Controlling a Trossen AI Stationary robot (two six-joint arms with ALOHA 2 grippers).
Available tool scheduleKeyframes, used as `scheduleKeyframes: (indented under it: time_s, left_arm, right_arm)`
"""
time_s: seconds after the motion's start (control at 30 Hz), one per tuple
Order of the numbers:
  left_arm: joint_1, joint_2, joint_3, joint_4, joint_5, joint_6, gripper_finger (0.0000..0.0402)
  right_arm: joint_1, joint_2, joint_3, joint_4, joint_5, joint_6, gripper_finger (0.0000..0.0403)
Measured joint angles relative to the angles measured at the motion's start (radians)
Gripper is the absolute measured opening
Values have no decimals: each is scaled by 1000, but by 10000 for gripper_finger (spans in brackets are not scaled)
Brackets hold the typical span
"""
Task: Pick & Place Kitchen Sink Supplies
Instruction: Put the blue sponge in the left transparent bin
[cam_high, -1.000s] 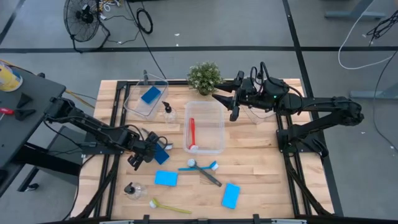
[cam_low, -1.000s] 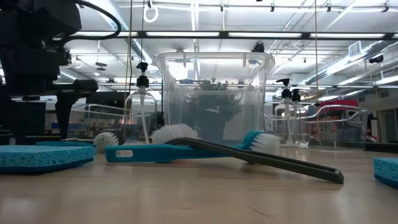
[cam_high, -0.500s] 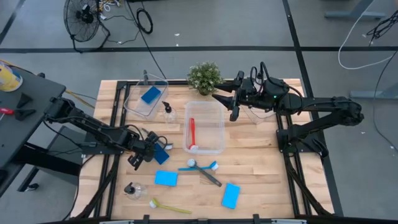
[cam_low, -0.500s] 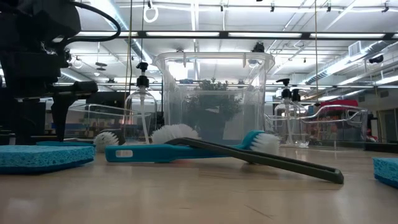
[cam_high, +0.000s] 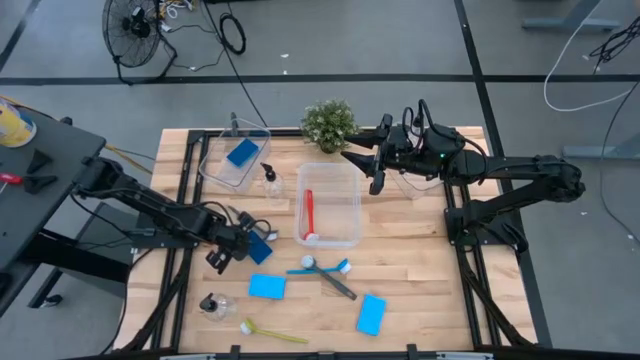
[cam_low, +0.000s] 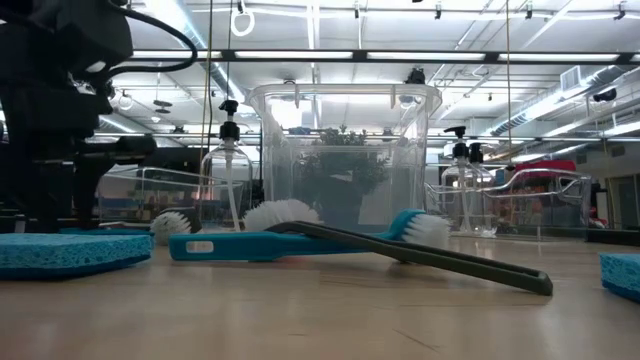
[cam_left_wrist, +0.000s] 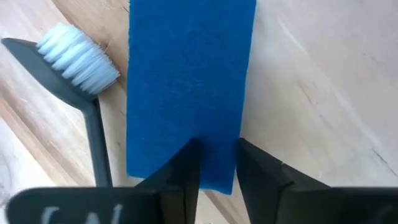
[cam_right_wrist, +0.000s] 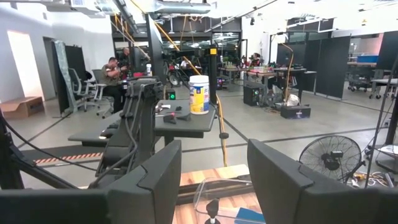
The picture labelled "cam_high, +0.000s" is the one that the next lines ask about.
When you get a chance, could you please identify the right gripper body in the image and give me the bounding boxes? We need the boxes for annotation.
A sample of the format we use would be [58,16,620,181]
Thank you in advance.
[369,113,431,197]

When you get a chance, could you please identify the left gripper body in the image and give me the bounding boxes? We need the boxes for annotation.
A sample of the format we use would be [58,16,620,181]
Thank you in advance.
[205,210,257,275]

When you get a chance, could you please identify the dark blue sponge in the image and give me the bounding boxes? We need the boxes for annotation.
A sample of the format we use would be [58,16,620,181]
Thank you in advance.
[247,230,275,266]
[225,137,261,169]

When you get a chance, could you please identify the clear rectangular plastic tub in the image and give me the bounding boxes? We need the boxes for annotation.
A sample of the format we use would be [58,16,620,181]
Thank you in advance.
[294,162,362,250]

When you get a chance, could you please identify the light blue sponge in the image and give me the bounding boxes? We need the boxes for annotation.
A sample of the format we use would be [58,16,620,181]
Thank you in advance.
[355,293,388,337]
[247,272,287,301]

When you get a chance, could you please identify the clear soap dispenser black pump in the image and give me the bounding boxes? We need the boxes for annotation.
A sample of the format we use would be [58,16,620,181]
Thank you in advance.
[259,162,287,200]
[198,292,239,322]

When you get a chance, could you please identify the dark grey dish brush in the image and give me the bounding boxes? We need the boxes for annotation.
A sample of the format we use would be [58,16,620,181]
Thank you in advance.
[300,254,359,301]

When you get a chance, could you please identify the potted green plant white flowers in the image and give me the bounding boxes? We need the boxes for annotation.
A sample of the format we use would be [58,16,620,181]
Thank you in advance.
[299,98,360,155]

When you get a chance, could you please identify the yellow-green dish brush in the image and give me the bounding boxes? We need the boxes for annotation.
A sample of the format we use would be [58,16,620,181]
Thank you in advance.
[239,317,310,345]

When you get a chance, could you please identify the teal dish brush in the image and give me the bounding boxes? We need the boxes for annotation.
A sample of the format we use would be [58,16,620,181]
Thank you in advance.
[286,258,353,276]

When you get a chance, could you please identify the dark grey side table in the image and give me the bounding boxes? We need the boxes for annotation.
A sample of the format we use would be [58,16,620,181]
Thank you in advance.
[0,94,132,321]

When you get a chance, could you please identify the grey desk foot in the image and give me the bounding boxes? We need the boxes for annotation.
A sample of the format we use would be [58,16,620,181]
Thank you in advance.
[522,0,622,32]
[562,132,640,161]

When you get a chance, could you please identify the black tool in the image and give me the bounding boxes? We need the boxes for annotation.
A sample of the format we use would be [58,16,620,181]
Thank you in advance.
[22,174,59,195]
[24,148,54,174]

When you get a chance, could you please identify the black floor fan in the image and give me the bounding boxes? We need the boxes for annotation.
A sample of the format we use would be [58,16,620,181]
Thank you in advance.
[101,0,179,85]

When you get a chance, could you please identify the disinfecting wipes canister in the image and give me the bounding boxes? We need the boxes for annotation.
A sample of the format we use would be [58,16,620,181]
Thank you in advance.
[0,97,38,149]

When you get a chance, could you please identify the black aluminium table frame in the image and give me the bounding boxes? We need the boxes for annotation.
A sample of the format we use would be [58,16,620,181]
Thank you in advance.
[122,127,539,360]

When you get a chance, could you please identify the yellow cable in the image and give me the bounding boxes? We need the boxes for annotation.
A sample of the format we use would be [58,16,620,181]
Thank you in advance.
[102,143,154,175]

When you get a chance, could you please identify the white cable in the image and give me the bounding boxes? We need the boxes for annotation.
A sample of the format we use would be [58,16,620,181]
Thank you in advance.
[543,0,640,112]

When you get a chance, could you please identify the black coiled cable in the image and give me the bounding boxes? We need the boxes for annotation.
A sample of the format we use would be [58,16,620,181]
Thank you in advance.
[202,0,270,129]

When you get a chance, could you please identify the black tangled cables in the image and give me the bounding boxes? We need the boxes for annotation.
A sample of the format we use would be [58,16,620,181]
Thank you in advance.
[588,14,640,65]

